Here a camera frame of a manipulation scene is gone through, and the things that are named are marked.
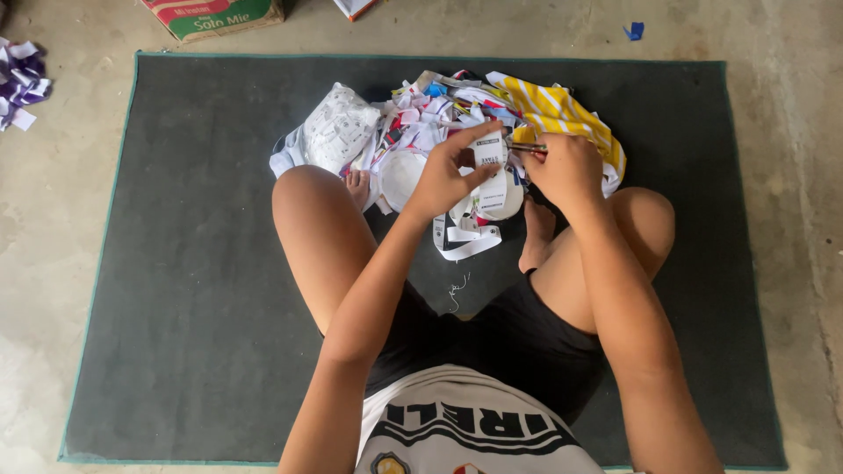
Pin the person's left hand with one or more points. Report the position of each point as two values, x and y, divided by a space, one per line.
442 181

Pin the person's right hand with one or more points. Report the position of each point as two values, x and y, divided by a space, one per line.
568 170

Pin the person's right fingers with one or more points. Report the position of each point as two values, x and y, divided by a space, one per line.
539 164

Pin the white printed label strip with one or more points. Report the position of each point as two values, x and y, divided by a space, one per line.
491 187

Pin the white label roll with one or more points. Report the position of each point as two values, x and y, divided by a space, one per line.
400 181
510 201

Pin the yellow white striped cloth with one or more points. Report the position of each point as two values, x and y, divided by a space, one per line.
560 112

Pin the person's bare foot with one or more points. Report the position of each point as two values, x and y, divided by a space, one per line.
537 234
359 187

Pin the black white ribbon strip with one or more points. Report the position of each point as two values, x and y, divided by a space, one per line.
464 238

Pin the heap of cut fabric labels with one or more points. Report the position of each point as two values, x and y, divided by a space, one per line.
428 122

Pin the person's right leg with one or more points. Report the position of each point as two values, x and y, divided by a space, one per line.
642 227

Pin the person's leg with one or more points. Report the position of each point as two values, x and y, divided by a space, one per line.
642 227
316 230

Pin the loose white thread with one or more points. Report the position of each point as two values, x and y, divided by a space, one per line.
456 289

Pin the blue fabric scrap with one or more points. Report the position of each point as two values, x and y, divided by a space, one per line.
634 31

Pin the person's black shorts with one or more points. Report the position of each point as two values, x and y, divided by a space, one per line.
500 336

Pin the white printed plastic bag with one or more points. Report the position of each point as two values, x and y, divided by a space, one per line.
339 128

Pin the person's left leg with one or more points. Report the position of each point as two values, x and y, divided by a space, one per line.
316 230

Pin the white orange box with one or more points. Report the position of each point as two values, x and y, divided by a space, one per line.
354 6

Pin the person's white black shirt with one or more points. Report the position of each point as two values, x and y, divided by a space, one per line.
461 428

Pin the dark grey floor mat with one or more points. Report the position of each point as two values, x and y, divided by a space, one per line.
197 263

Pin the green red cardboard carton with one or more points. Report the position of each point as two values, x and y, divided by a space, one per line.
214 16

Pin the heap of purple white scraps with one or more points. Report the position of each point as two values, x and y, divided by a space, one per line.
21 82

